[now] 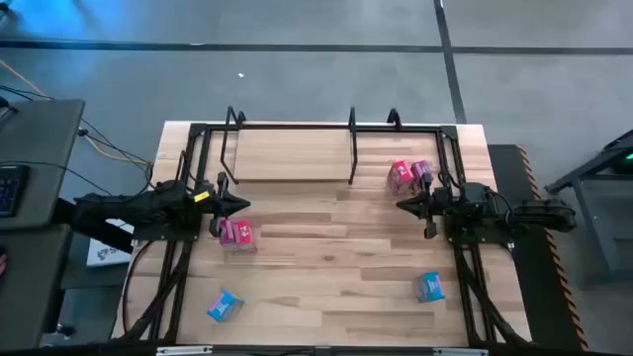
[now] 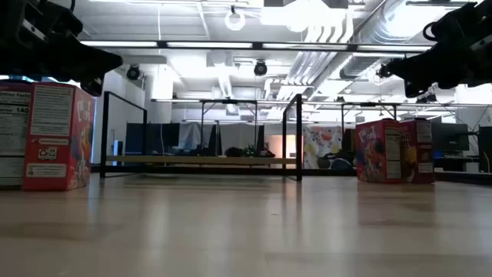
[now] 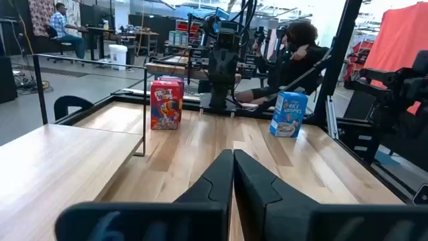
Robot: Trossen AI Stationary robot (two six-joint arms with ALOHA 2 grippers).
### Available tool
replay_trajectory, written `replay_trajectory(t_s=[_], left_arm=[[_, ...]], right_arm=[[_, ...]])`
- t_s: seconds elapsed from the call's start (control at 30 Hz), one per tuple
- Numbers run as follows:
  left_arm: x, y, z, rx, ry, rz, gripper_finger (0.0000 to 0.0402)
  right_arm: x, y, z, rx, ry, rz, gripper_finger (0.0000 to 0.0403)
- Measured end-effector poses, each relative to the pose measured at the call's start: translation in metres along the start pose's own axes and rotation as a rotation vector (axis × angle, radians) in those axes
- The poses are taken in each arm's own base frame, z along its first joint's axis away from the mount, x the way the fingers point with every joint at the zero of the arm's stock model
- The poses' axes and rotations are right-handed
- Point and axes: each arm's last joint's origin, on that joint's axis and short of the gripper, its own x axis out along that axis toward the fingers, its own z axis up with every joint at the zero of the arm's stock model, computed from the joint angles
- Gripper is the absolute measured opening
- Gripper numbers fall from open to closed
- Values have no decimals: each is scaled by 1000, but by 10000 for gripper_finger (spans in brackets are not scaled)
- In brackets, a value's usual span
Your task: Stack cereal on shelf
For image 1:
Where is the black cable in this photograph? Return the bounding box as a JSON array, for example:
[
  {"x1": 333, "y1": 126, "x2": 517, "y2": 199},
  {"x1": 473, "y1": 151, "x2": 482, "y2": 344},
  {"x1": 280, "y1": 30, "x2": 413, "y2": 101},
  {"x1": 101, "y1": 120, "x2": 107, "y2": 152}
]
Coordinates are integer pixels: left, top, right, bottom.
[
  {"x1": 0, "y1": 160, "x2": 115, "y2": 197},
  {"x1": 0, "y1": 83, "x2": 154, "y2": 172}
]

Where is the wooden shelf with black frame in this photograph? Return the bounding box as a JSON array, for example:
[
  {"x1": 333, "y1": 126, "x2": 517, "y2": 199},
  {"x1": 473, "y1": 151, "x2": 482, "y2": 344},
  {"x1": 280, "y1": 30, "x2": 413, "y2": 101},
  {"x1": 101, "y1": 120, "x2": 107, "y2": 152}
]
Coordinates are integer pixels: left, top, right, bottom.
[{"x1": 220, "y1": 105, "x2": 359, "y2": 187}]

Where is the yellow cable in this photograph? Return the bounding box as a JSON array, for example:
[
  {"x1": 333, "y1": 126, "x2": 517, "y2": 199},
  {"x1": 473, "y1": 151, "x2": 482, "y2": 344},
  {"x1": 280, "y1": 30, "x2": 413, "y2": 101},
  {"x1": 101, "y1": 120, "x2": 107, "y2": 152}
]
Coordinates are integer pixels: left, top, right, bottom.
[{"x1": 0, "y1": 58, "x2": 152, "y2": 167}]

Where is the black metal table frame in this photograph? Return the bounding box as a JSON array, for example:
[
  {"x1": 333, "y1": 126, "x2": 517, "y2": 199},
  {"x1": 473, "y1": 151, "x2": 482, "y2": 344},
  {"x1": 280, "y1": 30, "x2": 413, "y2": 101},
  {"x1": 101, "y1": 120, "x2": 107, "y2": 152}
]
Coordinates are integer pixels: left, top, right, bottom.
[{"x1": 117, "y1": 121, "x2": 533, "y2": 350}]

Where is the grey desk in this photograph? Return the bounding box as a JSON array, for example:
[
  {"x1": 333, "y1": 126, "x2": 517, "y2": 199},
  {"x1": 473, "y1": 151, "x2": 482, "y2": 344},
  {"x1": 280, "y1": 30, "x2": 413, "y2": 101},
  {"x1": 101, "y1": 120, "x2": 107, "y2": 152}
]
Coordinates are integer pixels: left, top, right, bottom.
[{"x1": 0, "y1": 98, "x2": 86, "y2": 350}]

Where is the white printed box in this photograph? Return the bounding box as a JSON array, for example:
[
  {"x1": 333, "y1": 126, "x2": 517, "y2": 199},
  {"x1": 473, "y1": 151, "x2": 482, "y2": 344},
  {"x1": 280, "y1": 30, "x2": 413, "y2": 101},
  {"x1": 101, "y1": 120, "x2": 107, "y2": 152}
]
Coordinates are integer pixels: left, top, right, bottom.
[{"x1": 86, "y1": 220, "x2": 136, "y2": 269}]

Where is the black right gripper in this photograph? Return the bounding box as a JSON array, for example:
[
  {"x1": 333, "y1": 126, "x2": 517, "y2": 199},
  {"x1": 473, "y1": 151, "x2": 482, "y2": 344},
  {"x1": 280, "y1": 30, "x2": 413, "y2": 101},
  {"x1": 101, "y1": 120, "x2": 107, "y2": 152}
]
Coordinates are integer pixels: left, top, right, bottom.
[{"x1": 396, "y1": 172, "x2": 469, "y2": 240}]

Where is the blue Rice Krispies cereal box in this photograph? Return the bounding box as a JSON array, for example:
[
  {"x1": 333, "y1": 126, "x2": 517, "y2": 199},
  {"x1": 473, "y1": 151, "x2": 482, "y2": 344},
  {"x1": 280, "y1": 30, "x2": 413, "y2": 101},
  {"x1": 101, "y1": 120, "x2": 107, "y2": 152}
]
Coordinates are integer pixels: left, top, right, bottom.
[
  {"x1": 206, "y1": 290, "x2": 245, "y2": 324},
  {"x1": 412, "y1": 270, "x2": 447, "y2": 305}
]

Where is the black mat with striped edge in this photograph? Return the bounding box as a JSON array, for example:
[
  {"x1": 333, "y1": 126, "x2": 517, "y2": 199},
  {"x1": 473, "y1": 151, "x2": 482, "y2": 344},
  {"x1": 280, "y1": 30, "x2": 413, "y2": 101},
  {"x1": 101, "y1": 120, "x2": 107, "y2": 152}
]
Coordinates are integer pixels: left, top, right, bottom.
[{"x1": 487, "y1": 142, "x2": 590, "y2": 353}]

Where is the silver metal bracket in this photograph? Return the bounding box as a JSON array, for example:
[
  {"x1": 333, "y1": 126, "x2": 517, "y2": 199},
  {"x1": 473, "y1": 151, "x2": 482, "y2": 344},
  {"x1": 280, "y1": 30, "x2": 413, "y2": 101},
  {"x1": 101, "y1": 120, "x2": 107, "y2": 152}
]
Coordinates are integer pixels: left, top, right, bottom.
[
  {"x1": 432, "y1": 347, "x2": 491, "y2": 356},
  {"x1": 155, "y1": 345, "x2": 215, "y2": 356}
]

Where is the black keyboard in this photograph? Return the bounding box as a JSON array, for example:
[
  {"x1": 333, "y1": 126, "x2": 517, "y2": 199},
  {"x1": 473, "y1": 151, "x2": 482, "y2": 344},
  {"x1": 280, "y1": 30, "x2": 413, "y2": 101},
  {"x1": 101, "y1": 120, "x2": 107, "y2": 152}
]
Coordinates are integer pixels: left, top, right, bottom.
[{"x1": 0, "y1": 164, "x2": 31, "y2": 220}]

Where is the red Froot Loops cereal box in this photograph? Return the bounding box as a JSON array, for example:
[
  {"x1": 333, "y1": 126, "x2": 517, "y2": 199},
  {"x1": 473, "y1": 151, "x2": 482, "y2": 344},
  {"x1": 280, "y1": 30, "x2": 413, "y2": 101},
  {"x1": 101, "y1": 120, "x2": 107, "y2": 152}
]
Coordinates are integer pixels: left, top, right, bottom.
[
  {"x1": 230, "y1": 220, "x2": 259, "y2": 255},
  {"x1": 387, "y1": 159, "x2": 415, "y2": 196}
]

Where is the black equipment cart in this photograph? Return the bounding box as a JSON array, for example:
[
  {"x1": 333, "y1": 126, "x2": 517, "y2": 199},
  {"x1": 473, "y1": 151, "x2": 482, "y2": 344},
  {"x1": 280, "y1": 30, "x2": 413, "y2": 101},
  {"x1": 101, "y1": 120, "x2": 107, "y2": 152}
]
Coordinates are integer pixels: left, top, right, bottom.
[{"x1": 543, "y1": 128, "x2": 633, "y2": 287}]

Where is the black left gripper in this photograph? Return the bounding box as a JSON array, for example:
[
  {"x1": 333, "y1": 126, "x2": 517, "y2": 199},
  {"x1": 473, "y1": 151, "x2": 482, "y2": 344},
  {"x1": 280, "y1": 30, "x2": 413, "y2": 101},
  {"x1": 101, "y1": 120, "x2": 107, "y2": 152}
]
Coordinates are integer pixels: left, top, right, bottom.
[{"x1": 190, "y1": 171, "x2": 251, "y2": 238}]

